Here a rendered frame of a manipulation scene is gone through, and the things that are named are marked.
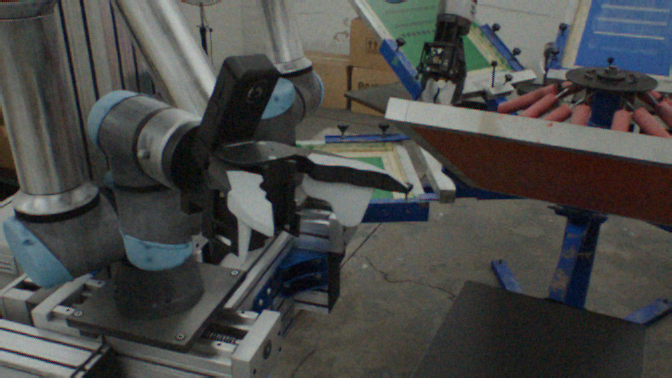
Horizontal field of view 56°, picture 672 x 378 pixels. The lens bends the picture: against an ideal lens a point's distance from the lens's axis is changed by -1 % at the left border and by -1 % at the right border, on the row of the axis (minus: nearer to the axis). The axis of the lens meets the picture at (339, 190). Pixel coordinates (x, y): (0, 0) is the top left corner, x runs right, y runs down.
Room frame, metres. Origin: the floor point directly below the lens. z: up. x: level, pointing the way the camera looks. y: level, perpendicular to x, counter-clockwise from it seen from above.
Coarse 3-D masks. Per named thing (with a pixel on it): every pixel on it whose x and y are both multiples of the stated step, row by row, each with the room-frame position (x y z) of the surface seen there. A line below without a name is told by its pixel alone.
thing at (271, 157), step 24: (168, 144) 0.54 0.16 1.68; (192, 144) 0.54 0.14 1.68; (240, 144) 0.51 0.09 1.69; (264, 144) 0.52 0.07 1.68; (168, 168) 0.53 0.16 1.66; (192, 168) 0.54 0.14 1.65; (264, 168) 0.47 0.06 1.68; (288, 168) 0.49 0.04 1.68; (192, 192) 0.53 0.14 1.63; (216, 192) 0.48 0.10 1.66; (288, 192) 0.49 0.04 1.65; (216, 216) 0.48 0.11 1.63; (288, 216) 0.49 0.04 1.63; (216, 240) 0.47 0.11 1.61; (264, 240) 0.47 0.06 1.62
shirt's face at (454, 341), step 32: (480, 288) 1.36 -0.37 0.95; (448, 320) 1.23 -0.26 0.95; (480, 320) 1.23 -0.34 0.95; (512, 320) 1.23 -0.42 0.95; (544, 320) 1.23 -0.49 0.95; (576, 320) 1.23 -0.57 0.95; (608, 320) 1.23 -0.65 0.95; (448, 352) 1.11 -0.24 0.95; (480, 352) 1.11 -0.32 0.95; (512, 352) 1.11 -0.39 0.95; (544, 352) 1.11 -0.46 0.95; (576, 352) 1.11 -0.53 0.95; (608, 352) 1.11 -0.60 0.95; (640, 352) 1.11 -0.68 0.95
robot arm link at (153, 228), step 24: (120, 192) 0.60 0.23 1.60; (144, 192) 0.59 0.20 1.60; (168, 192) 0.60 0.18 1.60; (120, 216) 0.60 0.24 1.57; (144, 216) 0.59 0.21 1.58; (168, 216) 0.60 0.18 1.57; (192, 216) 0.62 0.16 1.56; (144, 240) 0.59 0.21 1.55; (168, 240) 0.60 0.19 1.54; (192, 240) 0.63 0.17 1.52; (144, 264) 0.59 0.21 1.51; (168, 264) 0.59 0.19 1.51
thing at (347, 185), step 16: (320, 160) 0.50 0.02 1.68; (336, 160) 0.51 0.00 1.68; (352, 160) 0.51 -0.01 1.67; (304, 176) 0.50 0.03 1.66; (320, 176) 0.49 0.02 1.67; (336, 176) 0.49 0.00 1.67; (352, 176) 0.49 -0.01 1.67; (368, 176) 0.49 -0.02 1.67; (384, 176) 0.48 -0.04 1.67; (304, 192) 0.50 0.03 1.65; (320, 192) 0.50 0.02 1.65; (336, 192) 0.50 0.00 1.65; (352, 192) 0.50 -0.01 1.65; (368, 192) 0.49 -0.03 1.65; (400, 192) 0.48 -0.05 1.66; (336, 208) 0.50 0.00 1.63; (352, 208) 0.50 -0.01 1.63; (352, 224) 0.49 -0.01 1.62
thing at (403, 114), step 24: (408, 120) 1.02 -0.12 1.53; (432, 120) 1.01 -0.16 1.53; (456, 120) 0.99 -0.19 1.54; (480, 120) 0.98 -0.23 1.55; (504, 120) 0.97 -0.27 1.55; (528, 120) 0.95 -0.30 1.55; (528, 144) 0.95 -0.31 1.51; (552, 144) 0.92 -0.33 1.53; (576, 144) 0.90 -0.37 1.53; (600, 144) 0.89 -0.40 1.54; (624, 144) 0.88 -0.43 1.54; (648, 144) 0.87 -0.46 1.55; (456, 168) 1.37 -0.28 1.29; (624, 216) 1.44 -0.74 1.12
